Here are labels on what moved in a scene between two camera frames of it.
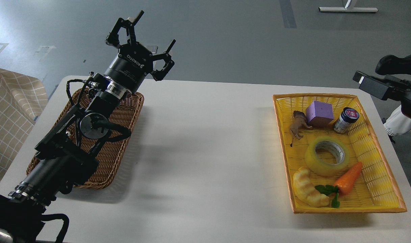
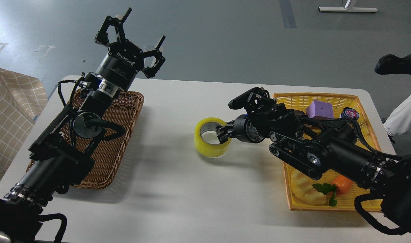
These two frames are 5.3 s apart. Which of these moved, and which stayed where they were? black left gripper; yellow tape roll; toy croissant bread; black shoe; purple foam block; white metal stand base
Moved: yellow tape roll; black left gripper
Stayed: white metal stand base; toy croissant bread; purple foam block; black shoe
